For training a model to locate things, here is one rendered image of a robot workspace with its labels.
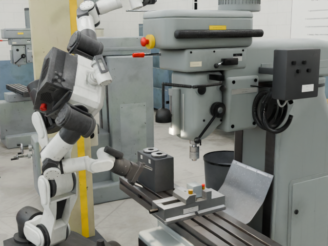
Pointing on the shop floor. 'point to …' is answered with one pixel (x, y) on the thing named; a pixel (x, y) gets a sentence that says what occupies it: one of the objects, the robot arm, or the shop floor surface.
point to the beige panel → (52, 39)
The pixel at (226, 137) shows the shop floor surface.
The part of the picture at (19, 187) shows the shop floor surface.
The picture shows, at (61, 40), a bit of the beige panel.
